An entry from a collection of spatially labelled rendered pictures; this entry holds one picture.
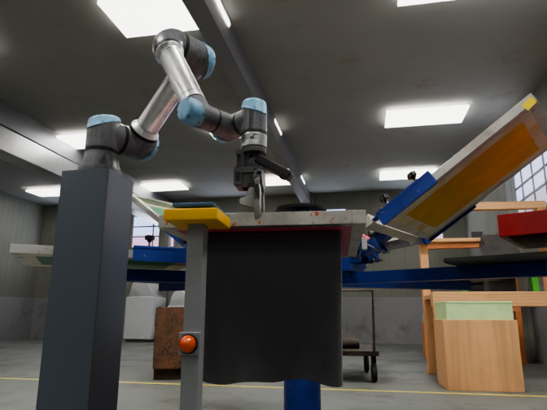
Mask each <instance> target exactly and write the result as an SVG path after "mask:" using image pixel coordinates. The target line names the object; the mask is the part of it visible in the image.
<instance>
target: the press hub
mask: <svg viewBox="0 0 547 410"><path fill-rule="evenodd" d="M295 209H296V210H297V211H296V212H303V211H302V209H304V210H305V211H307V212H309V210H311V212H313V211H326V207H324V206H322V205H318V204H313V203H289V204H284V205H280V206H277V207H275V208H274V212H288V211H290V212H293V211H294V210H295ZM284 410H321V384H320V383H317V382H312V381H309V380H304V379H293V380H287V381H284Z"/></svg>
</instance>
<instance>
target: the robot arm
mask: <svg viewBox="0 0 547 410"><path fill-rule="evenodd" d="M152 50H153V54H154V56H155V59H156V61H157V62H158V63H159V64H160V65H162V66H163V68H164V70H165V73H166V75H167V76H166V77H165V78H164V80H163V82H162V84H161V85H160V87H159V88H158V89H157V91H156V92H155V94H154V96H153V98H152V99H151V101H150V102H149V103H148V105H147V107H146V108H145V110H144V112H143V113H142V114H141V116H140V117H139V119H138V120H133V121H132V122H131V124H130V125H129V126H126V125H123V124H121V121H120V118H119V117H118V116H113V115H96V116H92V117H90V118H89V119H88V124H87V128H86V138H85V153H84V156H83V158H82V160H81V162H80V165H79V166H78V168H77V170H81V169H95V168H110V169H111V170H113V171H115V172H117V173H119V174H120V175H121V170H120V165H119V161H118V155H121V156H124V157H128V158H131V159H134V160H140V161H148V160H149V159H151V158H153V156H154V155H155V154H156V152H157V151H158V149H157V148H158V147H159V139H158V138H159V134H158V131H159V130H160V128H161V127H162V125H163V124H164V122H165V121H166V120H167V118H168V116H169V115H170V113H171V112H172V110H173V109H174V108H175V106H176V105H177V103H178V102H179V105H178V108H177V112H178V113H177V117H178V119H179V120H180V121H181V122H183V123H185V124H187V125H189V126H191V127H196V128H197V129H202V130H204V131H206V132H209V133H211V134H212V135H213V137H214V138H215V139H216V140H217V141H218V142H221V143H224V142H232V141H233V140H235V139H237V138H241V149H242V150H235V154H236V155H237V166H236V167H237V168H236V167H234V185H235V187H236V188H237V189H238V191H247V195H246V196H244V197H242V198H241V199H240V200H239V203H240V204H241V205H243V206H244V209H245V210H246V211H248V212H254V216H255V220H256V219H257V218H258V216H259V215H260V213H261V212H265V172H266V171H265V169H266V170H268V171H269V172H271V173H273V174H275V175H277V176H278V177H279V178H280V179H282V180H284V181H291V178H292V177H293V175H292V172H291V171H290V169H289V168H284V167H283V166H281V165H279V164H277V163H275V162H274V161H272V160H270V159H267V158H266V157H265V156H266V149H267V115H268V114H267V106H266V102H265V101H264V100H262V99H260V98H247V99H245V100H244V101H243V103H242V106H241V108H242V110H241V111H238V112H236V113H234V114H229V113H226V112H224V111H221V110H219V109H217V108H215V107H212V106H210V105H208V103H207V101H206V99H205V97H204V95H203V93H202V91H201V89H200V87H199V85H198V83H197V81H198V80H199V78H200V79H206V78H208V77H209V76H210V75H211V74H212V71H213V69H214V66H215V59H216V57H215V53H214V51H213V49H212V48H211V47H210V46H208V45H206V44H205V43H204V42H202V41H199V40H197V39H196V38H194V37H192V36H190V35H188V34H186V33H184V32H183V31H181V30H179V29H176V28H167V29H164V30H162V31H160V32H159V33H158V34H157V35H156V36H155V38H154V41H153V44H152ZM254 190H255V192H254Z"/></svg>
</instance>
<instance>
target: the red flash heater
mask: <svg viewBox="0 0 547 410"><path fill-rule="evenodd" d="M497 223H498V232H499V237H500V238H503V239H505V240H506V241H508V242H511V243H513V244H514V245H515V246H518V247H520V248H522V249H532V248H544V247H547V209H545V210H538V211H530V212H517V213H510V214H502V215H497Z"/></svg>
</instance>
